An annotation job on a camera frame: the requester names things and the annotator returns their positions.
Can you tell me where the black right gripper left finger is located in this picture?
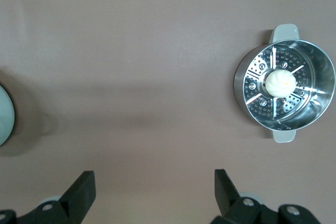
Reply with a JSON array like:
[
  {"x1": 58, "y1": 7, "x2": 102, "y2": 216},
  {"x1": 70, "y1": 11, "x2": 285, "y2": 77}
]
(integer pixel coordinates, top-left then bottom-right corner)
[{"x1": 30, "y1": 170, "x2": 96, "y2": 224}]

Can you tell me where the white steamed bun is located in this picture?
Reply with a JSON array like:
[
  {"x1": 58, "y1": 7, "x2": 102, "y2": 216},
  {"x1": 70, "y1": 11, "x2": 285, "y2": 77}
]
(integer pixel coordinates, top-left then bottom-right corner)
[{"x1": 264, "y1": 69, "x2": 297, "y2": 98}]

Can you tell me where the steel steamer pot with handles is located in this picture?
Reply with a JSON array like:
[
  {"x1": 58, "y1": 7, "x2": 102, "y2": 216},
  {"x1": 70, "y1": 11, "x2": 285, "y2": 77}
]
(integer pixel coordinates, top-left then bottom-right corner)
[{"x1": 233, "y1": 23, "x2": 336, "y2": 144}]

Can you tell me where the pale green steel-lined pot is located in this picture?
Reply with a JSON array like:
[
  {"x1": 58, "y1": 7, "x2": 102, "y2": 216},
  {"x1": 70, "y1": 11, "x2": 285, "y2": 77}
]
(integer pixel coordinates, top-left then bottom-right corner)
[{"x1": 0, "y1": 84, "x2": 16, "y2": 147}]

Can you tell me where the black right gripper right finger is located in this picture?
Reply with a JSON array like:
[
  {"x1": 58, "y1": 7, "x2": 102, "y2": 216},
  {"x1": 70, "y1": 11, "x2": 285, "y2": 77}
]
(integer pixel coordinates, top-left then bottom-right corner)
[{"x1": 211, "y1": 168, "x2": 266, "y2": 224}]

